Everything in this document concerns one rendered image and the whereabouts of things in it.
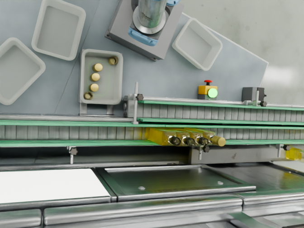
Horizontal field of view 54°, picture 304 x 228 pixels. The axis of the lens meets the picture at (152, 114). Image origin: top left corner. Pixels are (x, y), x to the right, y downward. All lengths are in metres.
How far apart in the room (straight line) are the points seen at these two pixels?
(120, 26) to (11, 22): 0.43
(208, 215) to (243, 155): 0.78
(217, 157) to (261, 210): 0.59
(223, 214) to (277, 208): 0.19
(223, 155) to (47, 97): 0.85
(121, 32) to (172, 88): 0.38
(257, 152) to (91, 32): 1.00
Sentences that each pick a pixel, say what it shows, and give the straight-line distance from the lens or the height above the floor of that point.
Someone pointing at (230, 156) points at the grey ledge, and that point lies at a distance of 1.53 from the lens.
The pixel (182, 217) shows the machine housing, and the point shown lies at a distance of 0.81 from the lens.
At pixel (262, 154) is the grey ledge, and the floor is 0.88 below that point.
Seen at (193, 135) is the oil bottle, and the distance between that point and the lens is 1.16.
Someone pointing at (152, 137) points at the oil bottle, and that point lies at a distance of 1.22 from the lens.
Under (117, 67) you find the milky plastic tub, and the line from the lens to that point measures 1.33.
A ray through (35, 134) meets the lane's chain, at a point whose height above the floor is 0.88.
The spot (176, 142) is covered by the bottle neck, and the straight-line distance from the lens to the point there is 1.09.
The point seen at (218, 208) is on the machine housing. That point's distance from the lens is 0.90.
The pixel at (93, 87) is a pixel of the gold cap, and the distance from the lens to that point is 1.29.
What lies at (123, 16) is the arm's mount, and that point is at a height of 0.85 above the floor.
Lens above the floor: 2.09
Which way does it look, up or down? 68 degrees down
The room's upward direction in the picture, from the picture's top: 101 degrees clockwise
